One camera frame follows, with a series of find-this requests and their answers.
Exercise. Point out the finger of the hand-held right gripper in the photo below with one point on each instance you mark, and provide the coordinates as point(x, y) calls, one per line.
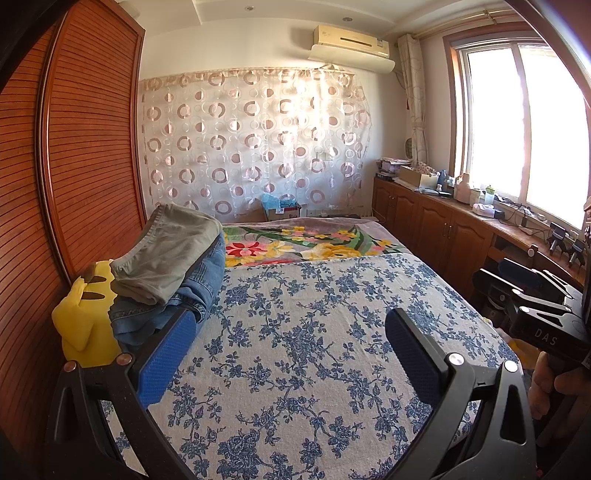
point(519, 268)
point(496, 282)

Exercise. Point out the colourful floral blanket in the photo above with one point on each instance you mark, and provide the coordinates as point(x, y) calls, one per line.
point(314, 240)

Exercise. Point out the blue plastic bag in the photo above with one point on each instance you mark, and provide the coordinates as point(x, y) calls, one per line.
point(277, 201)

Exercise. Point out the sheer circle-pattern curtain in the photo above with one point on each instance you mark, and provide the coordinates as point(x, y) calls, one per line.
point(258, 138)

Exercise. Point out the beige window curtain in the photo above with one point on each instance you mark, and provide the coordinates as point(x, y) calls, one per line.
point(418, 101)

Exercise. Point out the wall air conditioner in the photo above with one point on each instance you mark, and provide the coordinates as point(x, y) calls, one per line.
point(351, 44)

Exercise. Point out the blue bottle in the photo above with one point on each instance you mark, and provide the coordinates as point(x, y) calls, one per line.
point(442, 181)

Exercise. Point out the white plastic jug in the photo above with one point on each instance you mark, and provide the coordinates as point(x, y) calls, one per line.
point(462, 188)

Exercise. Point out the yellow plush toy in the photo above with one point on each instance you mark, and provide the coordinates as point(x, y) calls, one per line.
point(87, 318)

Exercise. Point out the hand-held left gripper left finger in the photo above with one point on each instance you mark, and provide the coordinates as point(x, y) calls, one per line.
point(166, 355)

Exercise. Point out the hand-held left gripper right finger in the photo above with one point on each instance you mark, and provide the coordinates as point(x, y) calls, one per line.
point(415, 355)

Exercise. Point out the blue floral bedsheet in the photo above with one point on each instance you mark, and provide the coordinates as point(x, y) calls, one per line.
point(300, 346)

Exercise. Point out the khaki pants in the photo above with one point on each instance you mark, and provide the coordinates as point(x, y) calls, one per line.
point(171, 249)

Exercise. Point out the window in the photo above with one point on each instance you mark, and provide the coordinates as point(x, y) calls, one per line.
point(517, 120)

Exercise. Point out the wooden slatted wardrobe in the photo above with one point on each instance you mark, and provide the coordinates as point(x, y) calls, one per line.
point(92, 161)

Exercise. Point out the wooden cabinet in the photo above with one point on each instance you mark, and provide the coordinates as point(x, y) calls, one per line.
point(438, 230)

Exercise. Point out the hand fan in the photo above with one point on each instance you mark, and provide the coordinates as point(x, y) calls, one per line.
point(410, 147)

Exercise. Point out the person's right hand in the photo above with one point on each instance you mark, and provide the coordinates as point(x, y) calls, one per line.
point(549, 387)

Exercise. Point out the blue jeans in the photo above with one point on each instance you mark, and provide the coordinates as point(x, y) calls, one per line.
point(203, 277)

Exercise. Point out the white small box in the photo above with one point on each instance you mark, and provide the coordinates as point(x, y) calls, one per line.
point(485, 210)

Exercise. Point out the open cardboard box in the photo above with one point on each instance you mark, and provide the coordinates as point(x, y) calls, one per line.
point(418, 177)

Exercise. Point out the stack of papers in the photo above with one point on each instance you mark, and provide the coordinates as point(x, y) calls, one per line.
point(392, 168)

